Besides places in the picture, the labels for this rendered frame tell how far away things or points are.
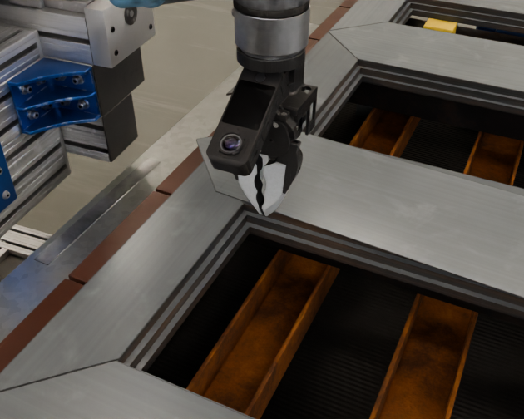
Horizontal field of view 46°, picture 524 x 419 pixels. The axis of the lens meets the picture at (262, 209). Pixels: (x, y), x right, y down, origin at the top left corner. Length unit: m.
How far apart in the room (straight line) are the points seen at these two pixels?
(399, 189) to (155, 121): 1.89
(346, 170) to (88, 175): 1.62
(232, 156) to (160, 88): 2.27
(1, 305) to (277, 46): 0.54
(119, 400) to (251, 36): 0.36
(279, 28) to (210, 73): 2.36
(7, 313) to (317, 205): 0.45
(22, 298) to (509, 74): 0.84
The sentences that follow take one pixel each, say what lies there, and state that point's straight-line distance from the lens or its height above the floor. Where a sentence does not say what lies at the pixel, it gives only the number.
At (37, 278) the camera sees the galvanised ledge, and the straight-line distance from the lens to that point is 0.97.
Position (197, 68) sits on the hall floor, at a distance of 3.02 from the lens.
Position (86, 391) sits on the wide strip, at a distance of 0.60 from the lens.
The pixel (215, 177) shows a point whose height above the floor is 0.85.
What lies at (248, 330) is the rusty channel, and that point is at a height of 0.68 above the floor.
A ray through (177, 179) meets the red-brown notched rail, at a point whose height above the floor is 0.83.
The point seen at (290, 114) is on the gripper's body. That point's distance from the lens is 0.67.
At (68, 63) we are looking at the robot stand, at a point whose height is 0.90.
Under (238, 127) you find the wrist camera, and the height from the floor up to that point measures 1.00.
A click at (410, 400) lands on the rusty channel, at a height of 0.68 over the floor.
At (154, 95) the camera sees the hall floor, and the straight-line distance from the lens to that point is 2.81.
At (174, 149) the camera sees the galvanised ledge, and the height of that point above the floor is 0.68.
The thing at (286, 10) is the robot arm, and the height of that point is 1.11.
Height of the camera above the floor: 1.33
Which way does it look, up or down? 39 degrees down
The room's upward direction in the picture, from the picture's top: straight up
